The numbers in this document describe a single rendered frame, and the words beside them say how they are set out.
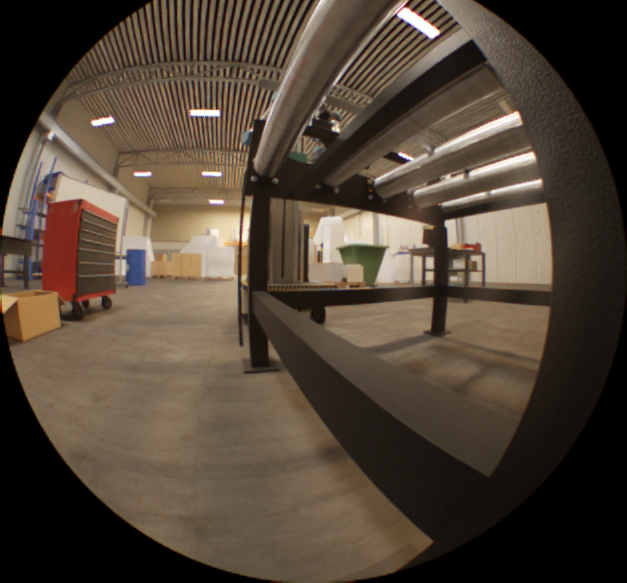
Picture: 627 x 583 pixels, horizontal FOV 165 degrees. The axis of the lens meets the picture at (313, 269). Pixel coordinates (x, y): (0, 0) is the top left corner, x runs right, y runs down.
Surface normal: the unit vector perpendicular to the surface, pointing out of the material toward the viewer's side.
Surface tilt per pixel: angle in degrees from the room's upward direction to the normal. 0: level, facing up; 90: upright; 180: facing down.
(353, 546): 0
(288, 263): 90
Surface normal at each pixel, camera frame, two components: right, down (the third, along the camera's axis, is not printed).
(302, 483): 0.01, -1.00
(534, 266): -0.93, -0.02
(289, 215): 0.37, 0.00
